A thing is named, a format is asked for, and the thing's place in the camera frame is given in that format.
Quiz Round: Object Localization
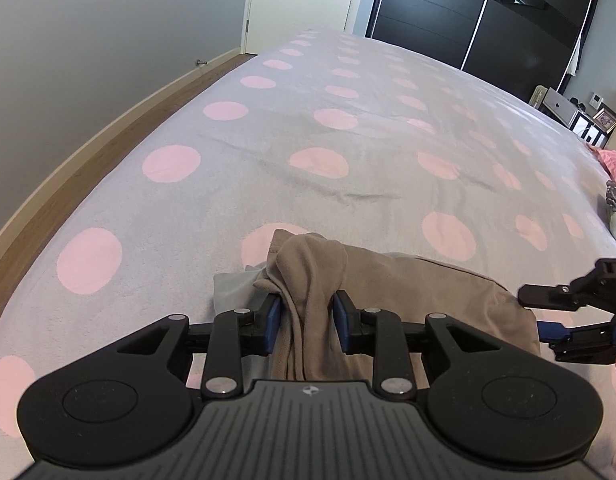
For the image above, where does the white hanging cloth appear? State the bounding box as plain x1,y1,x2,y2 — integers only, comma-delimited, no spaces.
567,35,583,77

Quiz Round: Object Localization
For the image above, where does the pink pillow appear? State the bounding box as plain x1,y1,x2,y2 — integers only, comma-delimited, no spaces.
594,148,616,177

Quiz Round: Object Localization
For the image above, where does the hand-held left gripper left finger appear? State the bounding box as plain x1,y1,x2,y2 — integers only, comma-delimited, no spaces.
117,294,281,401

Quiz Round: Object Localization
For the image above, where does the white door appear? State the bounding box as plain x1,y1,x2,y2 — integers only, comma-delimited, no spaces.
242,0,361,57

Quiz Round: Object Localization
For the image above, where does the grey folded cloth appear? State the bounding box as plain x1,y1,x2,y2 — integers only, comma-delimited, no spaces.
213,262,274,313

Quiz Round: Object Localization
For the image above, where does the white nightstand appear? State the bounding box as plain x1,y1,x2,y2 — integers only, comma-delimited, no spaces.
539,86,589,131

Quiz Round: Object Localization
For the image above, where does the black sliding wardrobe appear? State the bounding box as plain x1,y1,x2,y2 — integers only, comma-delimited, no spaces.
365,0,605,106

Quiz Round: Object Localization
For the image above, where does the taupe long sleeve shirt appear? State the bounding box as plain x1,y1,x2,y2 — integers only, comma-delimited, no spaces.
253,229,541,383

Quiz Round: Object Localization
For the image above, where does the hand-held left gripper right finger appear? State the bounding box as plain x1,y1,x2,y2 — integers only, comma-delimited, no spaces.
334,290,496,401

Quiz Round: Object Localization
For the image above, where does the bed with pink dotted sheet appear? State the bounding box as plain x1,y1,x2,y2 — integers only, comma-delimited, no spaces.
0,27,616,461

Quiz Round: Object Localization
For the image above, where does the photo frame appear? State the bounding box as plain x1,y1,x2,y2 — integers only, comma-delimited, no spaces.
592,104,616,134

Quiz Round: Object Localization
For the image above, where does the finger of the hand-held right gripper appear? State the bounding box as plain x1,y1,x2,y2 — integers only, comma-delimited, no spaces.
537,310,616,365
517,258,616,311

